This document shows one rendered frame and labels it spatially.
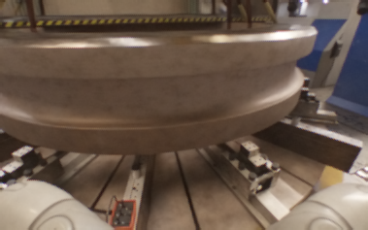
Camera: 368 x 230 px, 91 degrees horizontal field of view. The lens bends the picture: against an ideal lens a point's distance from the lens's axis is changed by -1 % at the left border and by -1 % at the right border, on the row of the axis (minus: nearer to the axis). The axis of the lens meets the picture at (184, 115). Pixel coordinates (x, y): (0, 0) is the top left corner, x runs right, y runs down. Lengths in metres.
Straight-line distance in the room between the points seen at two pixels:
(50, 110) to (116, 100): 0.63
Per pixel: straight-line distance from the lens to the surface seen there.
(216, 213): 1.93
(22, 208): 0.54
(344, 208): 0.53
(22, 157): 2.20
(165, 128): 1.49
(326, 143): 2.72
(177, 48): 1.30
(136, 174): 1.67
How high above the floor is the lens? 1.90
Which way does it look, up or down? 28 degrees down
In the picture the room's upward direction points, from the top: 1 degrees counter-clockwise
